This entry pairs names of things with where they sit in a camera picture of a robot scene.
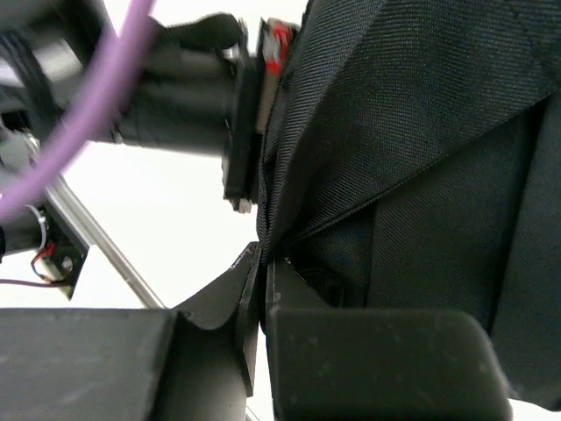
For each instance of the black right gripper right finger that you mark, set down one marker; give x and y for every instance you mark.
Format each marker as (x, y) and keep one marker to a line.
(328, 363)

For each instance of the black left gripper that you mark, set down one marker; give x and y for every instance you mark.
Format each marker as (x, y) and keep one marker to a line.
(201, 90)

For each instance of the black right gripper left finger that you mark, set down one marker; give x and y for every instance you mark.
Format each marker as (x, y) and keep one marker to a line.
(193, 362)

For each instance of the aluminium table rail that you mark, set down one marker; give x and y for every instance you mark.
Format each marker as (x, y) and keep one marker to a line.
(109, 250)

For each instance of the black pleated skirt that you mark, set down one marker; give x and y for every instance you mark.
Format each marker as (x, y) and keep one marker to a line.
(412, 162)

